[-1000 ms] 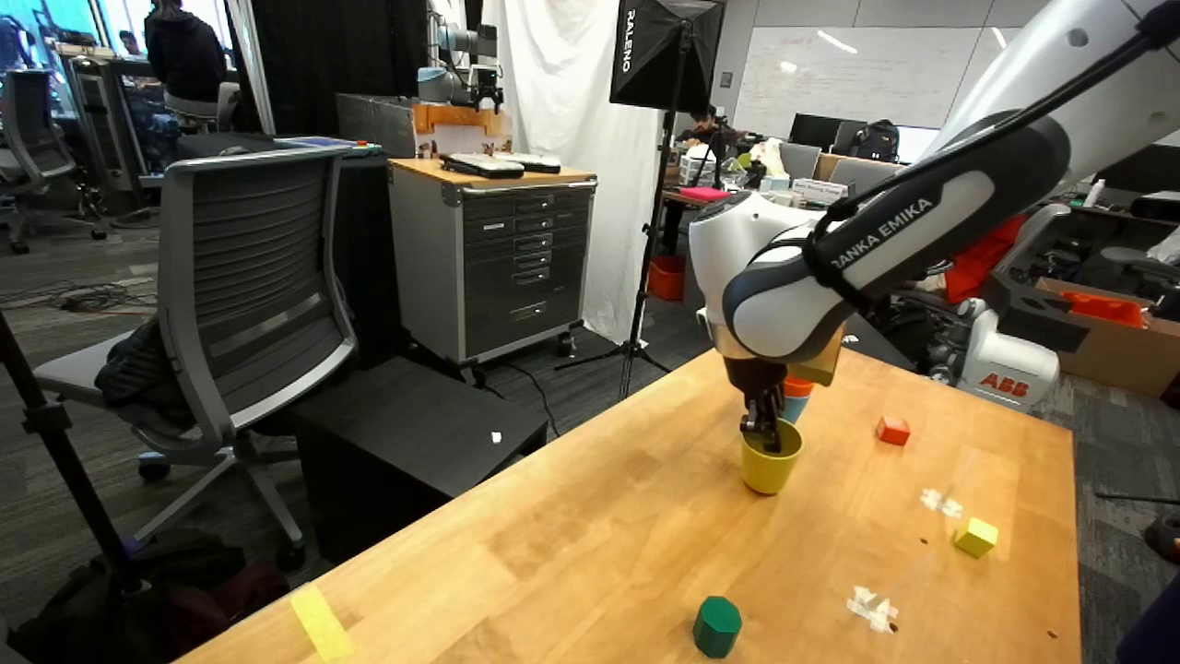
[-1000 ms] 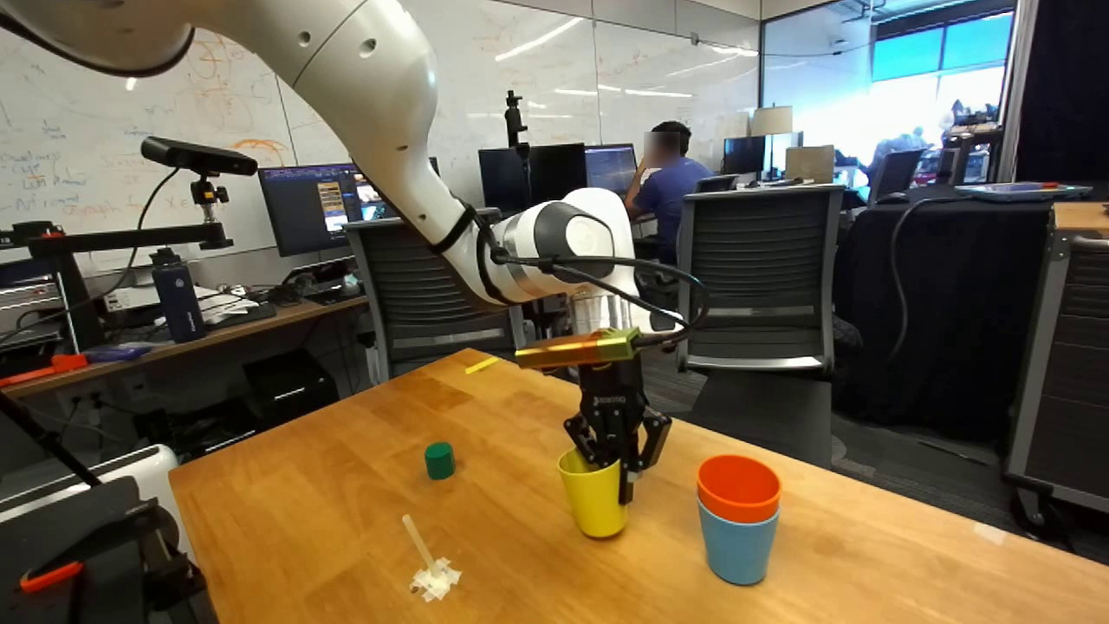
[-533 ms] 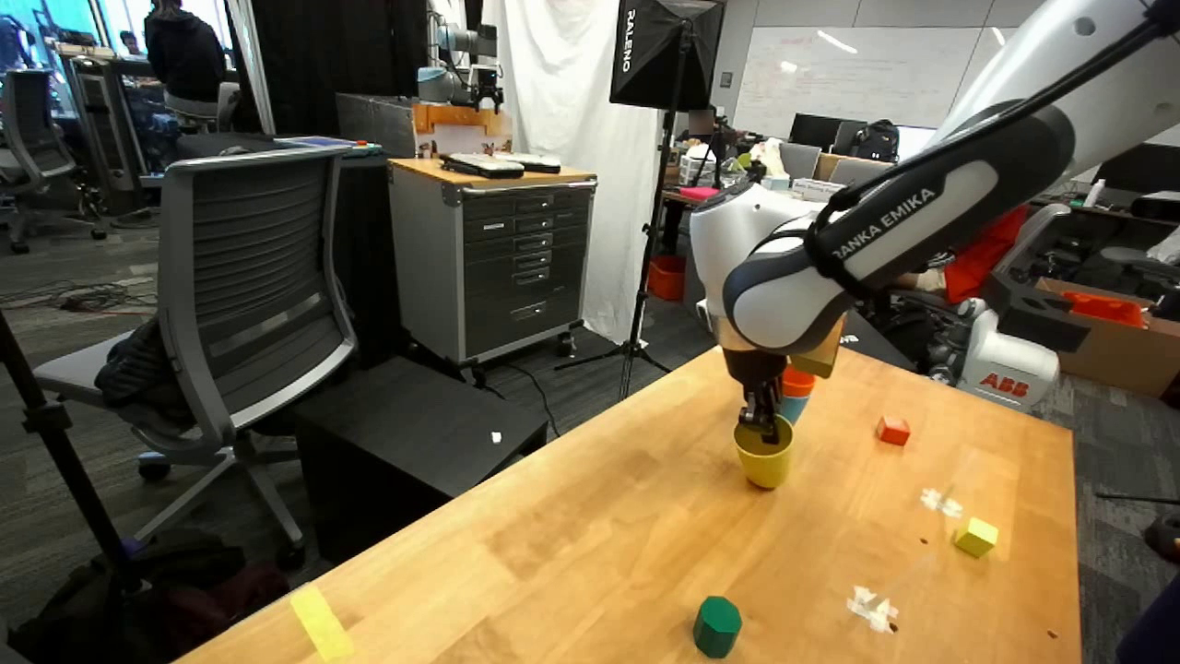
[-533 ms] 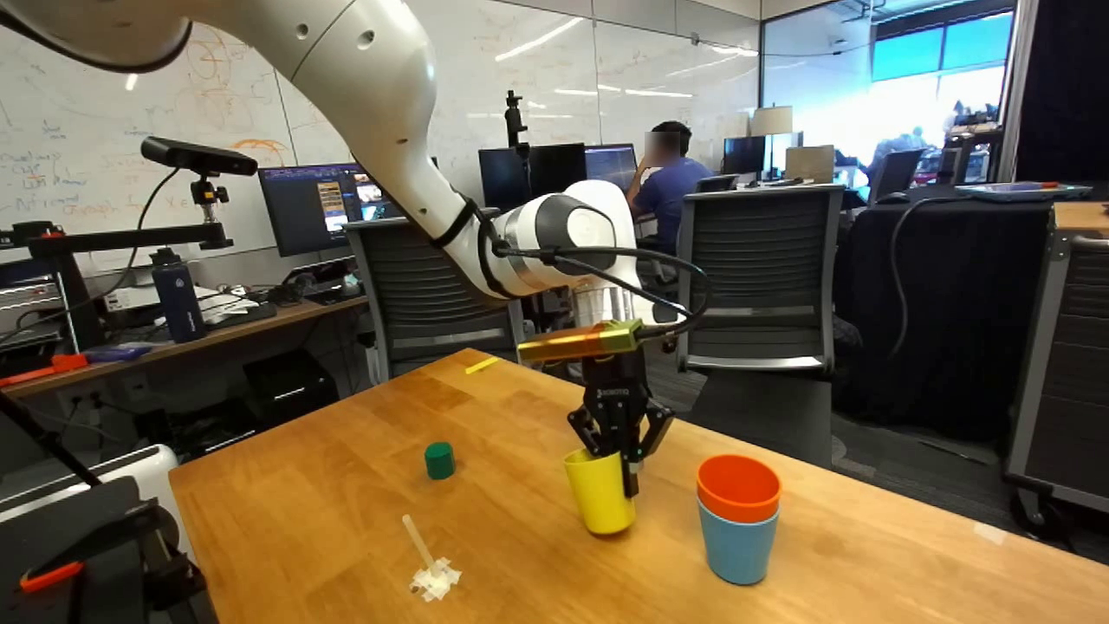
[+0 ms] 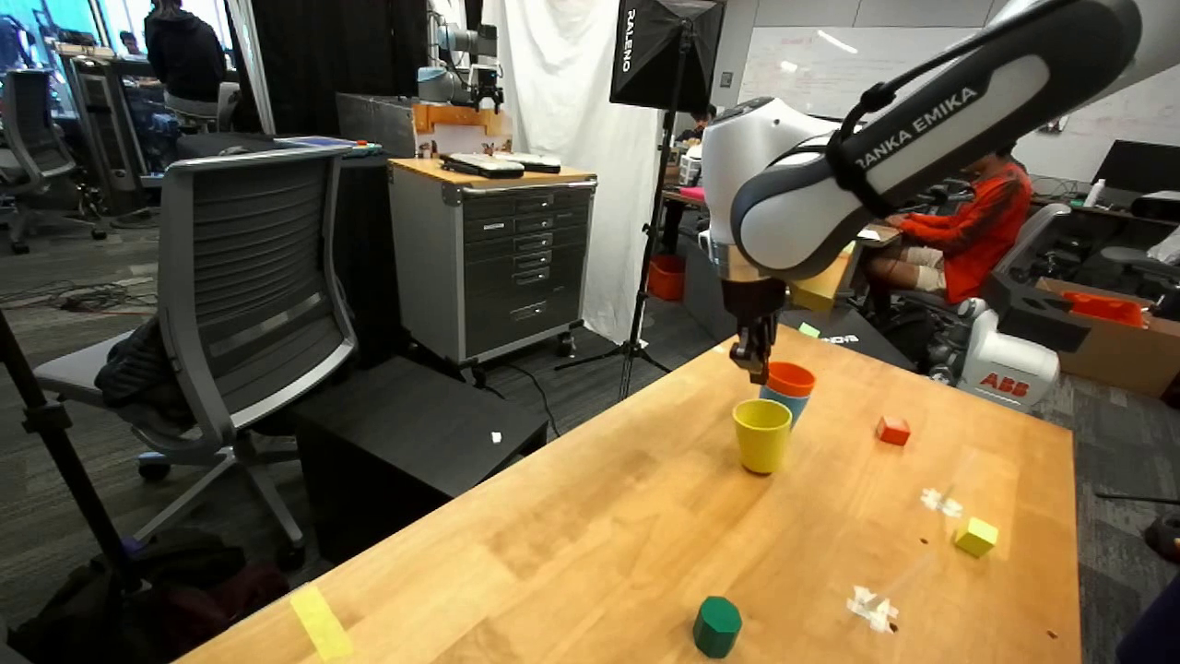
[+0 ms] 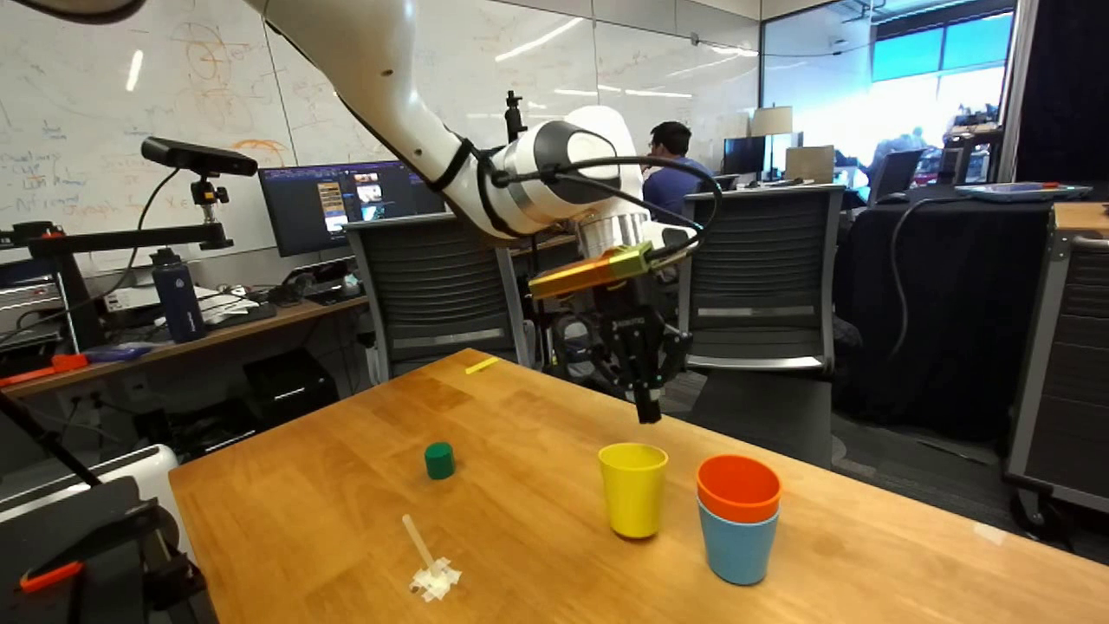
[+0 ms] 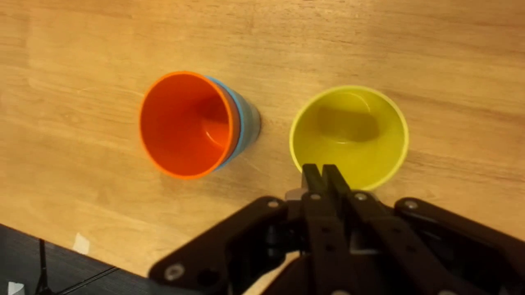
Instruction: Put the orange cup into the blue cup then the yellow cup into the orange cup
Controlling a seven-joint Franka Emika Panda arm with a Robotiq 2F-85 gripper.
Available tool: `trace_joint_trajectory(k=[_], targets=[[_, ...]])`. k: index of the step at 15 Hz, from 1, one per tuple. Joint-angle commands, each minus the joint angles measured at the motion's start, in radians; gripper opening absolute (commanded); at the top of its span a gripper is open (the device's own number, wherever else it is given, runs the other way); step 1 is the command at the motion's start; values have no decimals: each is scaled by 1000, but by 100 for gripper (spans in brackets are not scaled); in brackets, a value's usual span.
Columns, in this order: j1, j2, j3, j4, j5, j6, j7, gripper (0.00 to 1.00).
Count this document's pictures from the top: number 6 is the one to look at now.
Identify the dark blue water bottle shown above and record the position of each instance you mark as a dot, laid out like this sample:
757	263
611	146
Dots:
179	301

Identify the dark laptop screen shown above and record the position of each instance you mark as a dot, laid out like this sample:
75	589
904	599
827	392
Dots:
898	175

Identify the black cloth covered table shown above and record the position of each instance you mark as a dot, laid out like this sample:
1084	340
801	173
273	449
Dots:
959	324

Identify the clear plastic stick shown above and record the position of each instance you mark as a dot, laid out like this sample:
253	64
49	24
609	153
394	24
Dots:
416	539

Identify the black diagonal rod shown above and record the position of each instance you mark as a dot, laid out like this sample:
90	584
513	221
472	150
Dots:
52	440

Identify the black tripod stand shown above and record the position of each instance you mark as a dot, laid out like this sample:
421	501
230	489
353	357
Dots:
513	117

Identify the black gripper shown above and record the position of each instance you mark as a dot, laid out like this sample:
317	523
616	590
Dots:
638	313

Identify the green cylinder block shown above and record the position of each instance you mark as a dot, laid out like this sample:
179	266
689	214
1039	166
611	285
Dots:
438	462

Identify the black bag orange clip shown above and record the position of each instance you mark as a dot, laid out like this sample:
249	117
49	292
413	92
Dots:
104	556

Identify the black box under desk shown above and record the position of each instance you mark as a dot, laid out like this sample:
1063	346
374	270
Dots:
289	388

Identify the orange tool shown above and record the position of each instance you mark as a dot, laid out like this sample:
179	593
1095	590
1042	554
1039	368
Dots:
46	368

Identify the yellow plastic cup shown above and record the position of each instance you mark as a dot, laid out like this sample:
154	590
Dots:
633	498

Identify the wide desktop monitor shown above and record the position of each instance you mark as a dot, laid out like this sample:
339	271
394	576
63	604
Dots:
314	209

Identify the grey backpack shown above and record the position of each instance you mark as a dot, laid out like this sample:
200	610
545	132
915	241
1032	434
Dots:
574	348

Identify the white appliance box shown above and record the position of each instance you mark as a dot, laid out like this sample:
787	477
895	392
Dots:
125	470

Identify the black boom stand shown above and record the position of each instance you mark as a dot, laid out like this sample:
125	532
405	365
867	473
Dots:
115	238

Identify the grey drawer cabinet wooden top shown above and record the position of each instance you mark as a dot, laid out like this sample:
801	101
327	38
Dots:
1070	368

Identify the table lamp white shade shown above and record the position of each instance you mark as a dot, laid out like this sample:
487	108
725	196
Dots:
772	124

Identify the grey mesh office chair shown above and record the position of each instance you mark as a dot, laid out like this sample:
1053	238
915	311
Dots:
765	280
426	301

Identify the person in purple shirt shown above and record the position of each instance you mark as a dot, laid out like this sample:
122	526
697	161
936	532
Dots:
678	175

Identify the white crumpled paper pile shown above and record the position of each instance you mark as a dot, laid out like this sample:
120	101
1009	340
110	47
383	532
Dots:
227	308

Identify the black curtain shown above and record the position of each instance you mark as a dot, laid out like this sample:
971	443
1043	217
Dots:
1070	83

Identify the blue plastic cup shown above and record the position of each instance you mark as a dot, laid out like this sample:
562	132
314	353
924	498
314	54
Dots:
735	554

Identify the yellow tape strip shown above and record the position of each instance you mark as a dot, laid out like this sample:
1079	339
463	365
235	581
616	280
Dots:
480	365

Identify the orange plastic cup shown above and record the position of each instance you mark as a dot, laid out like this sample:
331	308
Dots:
738	488

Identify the black external camera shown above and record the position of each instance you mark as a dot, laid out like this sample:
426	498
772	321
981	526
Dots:
194	159

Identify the small cardboard box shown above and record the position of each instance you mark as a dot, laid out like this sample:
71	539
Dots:
810	166

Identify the white tape patch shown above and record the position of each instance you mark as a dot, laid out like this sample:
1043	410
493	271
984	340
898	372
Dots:
435	581

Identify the wooden office desk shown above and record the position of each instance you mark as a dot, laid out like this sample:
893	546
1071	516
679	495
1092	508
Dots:
230	335

